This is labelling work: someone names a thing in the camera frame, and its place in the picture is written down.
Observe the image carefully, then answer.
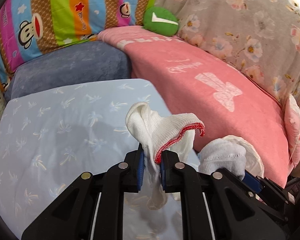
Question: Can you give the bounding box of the pink blanket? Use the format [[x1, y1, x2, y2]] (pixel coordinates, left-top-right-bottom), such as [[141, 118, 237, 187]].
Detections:
[[96, 26, 291, 188]]

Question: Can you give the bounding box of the blue-grey velvet cushion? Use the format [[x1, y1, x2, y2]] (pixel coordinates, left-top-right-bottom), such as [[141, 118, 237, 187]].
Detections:
[[4, 41, 132, 102]]

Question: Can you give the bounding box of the green check-mark plush cushion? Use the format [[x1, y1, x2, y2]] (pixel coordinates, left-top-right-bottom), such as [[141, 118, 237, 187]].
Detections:
[[143, 6, 180, 35]]

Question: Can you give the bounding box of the white glove with red trim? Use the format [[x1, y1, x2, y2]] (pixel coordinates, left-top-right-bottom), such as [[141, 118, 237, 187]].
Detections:
[[125, 101, 206, 211]]

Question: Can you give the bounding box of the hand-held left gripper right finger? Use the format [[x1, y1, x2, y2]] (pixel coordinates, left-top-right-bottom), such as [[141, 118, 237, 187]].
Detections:
[[160, 150, 287, 240]]

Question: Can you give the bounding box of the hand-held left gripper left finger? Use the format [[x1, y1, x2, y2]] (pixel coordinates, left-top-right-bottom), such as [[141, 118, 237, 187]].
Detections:
[[21, 150, 145, 240]]

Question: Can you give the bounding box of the white sock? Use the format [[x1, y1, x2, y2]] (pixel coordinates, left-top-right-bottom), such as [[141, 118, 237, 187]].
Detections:
[[198, 139, 247, 181]]

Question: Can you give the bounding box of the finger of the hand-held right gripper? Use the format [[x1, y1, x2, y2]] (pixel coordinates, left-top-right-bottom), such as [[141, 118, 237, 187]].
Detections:
[[244, 172, 263, 193], [220, 167, 287, 222]]

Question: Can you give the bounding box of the striped monkey-print pillow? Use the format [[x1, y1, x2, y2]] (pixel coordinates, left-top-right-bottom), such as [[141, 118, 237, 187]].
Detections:
[[0, 0, 163, 90]]

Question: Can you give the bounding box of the light blue patterned sheet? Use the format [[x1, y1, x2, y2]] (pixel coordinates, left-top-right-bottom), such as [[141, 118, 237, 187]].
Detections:
[[0, 78, 201, 240]]

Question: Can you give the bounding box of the grey floral blanket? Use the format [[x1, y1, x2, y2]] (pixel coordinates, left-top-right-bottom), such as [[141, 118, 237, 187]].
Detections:
[[154, 0, 300, 101]]

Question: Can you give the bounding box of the pink floral pillow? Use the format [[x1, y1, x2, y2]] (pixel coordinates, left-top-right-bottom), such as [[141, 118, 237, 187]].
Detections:
[[283, 94, 300, 168]]

